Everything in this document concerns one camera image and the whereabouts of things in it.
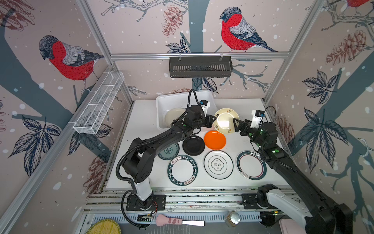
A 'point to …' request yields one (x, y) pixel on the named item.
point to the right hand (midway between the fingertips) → (238, 120)
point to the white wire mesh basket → (97, 103)
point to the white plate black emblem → (218, 164)
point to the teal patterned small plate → (171, 153)
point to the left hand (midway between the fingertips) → (217, 118)
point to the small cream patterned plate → (224, 122)
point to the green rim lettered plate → (182, 170)
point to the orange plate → (215, 140)
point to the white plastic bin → (164, 103)
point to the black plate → (193, 145)
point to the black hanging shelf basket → (197, 68)
